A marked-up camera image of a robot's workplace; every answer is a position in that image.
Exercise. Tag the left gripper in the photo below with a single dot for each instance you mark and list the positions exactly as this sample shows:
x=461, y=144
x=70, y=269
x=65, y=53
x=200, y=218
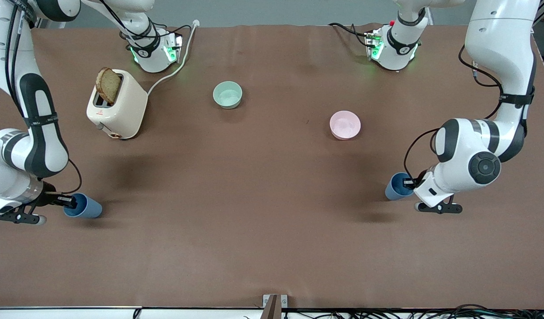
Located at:
x=414, y=184

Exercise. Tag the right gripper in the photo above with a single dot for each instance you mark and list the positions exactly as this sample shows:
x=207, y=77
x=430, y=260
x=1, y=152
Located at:
x=50, y=200

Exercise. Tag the blue plastic cup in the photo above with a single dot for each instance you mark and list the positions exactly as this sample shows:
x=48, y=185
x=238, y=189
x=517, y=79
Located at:
x=90, y=208
x=394, y=190

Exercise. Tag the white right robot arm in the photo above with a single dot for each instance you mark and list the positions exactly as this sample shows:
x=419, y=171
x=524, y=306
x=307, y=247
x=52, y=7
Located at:
x=15, y=177

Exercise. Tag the pink bowl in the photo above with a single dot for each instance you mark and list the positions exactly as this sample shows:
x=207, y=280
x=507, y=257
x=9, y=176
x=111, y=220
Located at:
x=345, y=125

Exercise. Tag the cream toaster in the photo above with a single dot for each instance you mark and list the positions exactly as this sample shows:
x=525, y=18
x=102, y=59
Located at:
x=126, y=106

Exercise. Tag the brown bread slice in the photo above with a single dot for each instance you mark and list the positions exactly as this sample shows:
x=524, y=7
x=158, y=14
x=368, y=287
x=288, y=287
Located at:
x=108, y=86

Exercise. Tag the brown table cover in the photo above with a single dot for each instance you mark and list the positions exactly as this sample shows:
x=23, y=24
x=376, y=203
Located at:
x=272, y=243

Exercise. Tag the green bowl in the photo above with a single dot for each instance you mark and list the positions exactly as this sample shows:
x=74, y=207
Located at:
x=227, y=95

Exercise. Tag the white table edge rail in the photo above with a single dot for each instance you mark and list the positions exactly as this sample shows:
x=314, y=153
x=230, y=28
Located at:
x=55, y=313

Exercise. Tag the grey metal bracket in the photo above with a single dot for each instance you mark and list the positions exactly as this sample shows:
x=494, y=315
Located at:
x=266, y=301

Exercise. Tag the brown upright post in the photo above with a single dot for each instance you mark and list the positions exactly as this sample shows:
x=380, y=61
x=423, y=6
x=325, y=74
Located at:
x=272, y=310

